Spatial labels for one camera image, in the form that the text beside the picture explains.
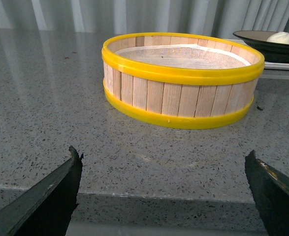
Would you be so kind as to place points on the white steamer liner cloth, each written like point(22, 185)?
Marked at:
point(190, 56)

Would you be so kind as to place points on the grey pleated curtain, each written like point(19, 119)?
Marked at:
point(218, 18)

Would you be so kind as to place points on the white bear-print tray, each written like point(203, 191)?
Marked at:
point(276, 66)

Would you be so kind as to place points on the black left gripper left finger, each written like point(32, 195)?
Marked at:
point(47, 207)

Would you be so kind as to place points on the white steamed bun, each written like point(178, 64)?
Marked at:
point(280, 37)

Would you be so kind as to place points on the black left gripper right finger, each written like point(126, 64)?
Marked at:
point(270, 190)

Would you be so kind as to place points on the tan plate with black rim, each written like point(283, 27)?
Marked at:
point(273, 52)

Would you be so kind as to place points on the wooden steamer with yellow bands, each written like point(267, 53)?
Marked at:
point(179, 97)

